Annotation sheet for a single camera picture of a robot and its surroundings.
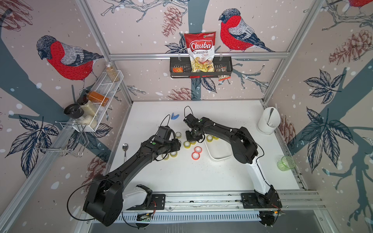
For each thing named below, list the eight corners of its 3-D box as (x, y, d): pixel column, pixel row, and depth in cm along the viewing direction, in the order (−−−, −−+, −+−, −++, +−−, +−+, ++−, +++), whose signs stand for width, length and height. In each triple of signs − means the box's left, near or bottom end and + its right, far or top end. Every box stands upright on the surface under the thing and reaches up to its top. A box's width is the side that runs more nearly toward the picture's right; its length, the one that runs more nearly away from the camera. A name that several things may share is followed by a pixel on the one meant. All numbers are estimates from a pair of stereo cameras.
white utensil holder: (257, 135, 102) (266, 121, 90) (252, 121, 110) (260, 107, 98) (273, 135, 102) (285, 121, 90) (267, 121, 110) (277, 107, 98)
